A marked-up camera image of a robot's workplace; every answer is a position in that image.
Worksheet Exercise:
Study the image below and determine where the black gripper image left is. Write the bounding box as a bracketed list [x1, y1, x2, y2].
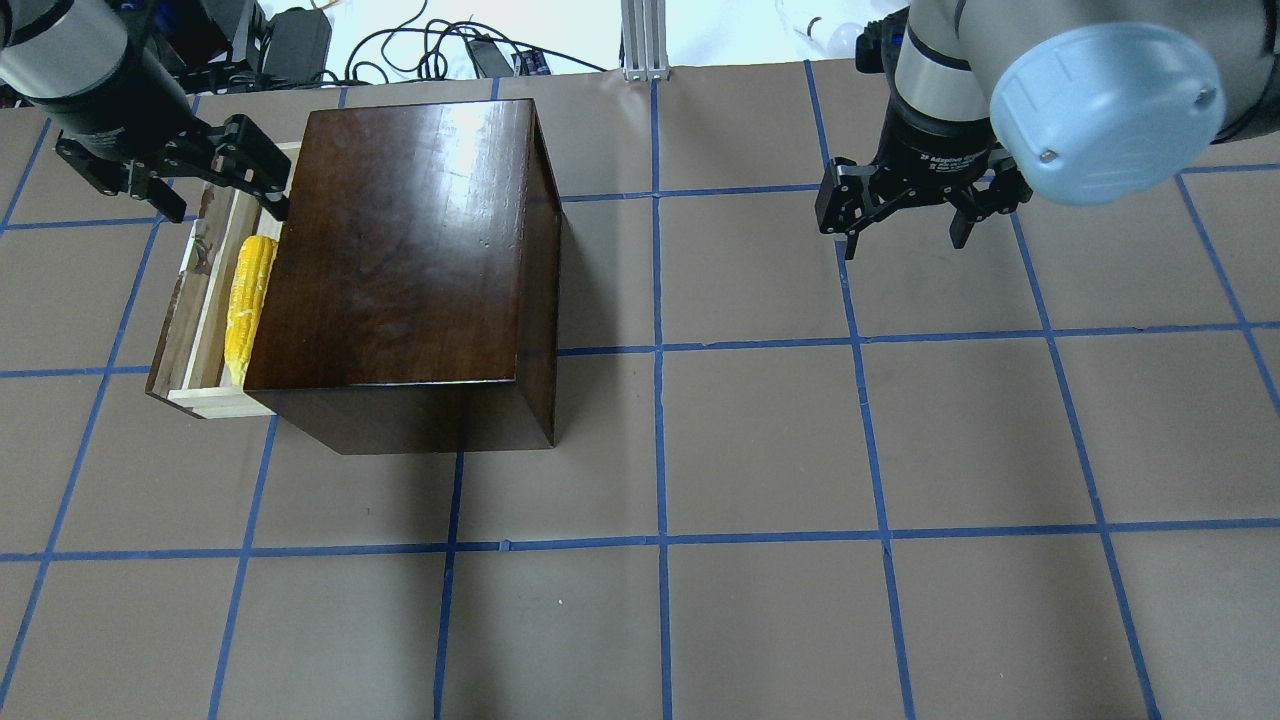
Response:
[815, 100, 1033, 261]

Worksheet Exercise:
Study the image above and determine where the yellow corn cob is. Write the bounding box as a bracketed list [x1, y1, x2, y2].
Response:
[223, 234, 278, 386]

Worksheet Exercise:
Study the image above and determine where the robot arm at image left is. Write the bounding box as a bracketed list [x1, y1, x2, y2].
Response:
[815, 1, 1277, 258]

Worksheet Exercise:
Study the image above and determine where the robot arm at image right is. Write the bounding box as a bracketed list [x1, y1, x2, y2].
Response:
[3, 1, 248, 222]

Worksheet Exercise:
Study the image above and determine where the dark wooden drawer cabinet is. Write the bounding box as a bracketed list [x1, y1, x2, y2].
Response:
[243, 97, 563, 455]

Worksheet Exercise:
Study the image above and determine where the black power adapter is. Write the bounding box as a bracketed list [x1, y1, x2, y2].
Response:
[261, 8, 332, 85]

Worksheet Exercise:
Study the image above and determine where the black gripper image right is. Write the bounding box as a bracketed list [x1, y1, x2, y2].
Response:
[55, 95, 292, 223]

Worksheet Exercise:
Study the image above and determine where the wooden drawer with white handle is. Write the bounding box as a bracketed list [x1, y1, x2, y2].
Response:
[145, 183, 284, 419]

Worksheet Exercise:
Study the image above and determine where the aluminium frame post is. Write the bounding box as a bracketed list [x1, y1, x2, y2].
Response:
[620, 0, 671, 82]

